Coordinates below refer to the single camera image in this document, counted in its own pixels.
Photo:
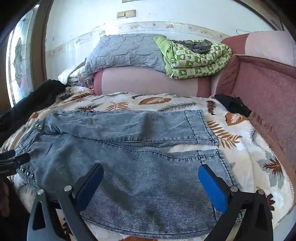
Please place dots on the white pillow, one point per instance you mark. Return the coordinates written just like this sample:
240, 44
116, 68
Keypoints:
69, 74

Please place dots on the large black garment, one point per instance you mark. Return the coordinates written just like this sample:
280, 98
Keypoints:
34, 99

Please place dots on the small black cloth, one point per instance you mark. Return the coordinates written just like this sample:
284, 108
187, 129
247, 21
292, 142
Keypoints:
233, 104

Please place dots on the green printed blanket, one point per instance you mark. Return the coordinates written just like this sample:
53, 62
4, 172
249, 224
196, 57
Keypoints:
196, 64

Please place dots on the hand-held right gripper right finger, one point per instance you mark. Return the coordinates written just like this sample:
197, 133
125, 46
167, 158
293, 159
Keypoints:
212, 190

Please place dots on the stained glass window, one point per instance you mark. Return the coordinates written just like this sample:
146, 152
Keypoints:
20, 58

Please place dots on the purple printed packet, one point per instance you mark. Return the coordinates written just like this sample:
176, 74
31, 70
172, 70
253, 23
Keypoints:
82, 83

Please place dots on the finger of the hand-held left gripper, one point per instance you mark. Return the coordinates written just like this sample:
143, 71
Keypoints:
22, 159
7, 154

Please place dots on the grey denim pants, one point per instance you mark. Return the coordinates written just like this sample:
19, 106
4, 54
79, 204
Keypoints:
138, 173

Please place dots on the dark grey cloth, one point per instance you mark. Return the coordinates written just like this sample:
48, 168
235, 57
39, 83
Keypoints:
196, 46

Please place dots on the gold wall switch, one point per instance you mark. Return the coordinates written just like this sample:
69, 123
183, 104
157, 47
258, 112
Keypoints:
121, 14
130, 13

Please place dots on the grey quilted pillow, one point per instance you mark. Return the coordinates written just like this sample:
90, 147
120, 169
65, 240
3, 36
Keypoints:
124, 53

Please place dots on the leaf print fleece blanket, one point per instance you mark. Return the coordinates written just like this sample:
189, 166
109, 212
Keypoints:
242, 143

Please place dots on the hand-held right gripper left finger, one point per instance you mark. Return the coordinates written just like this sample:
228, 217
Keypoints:
90, 185

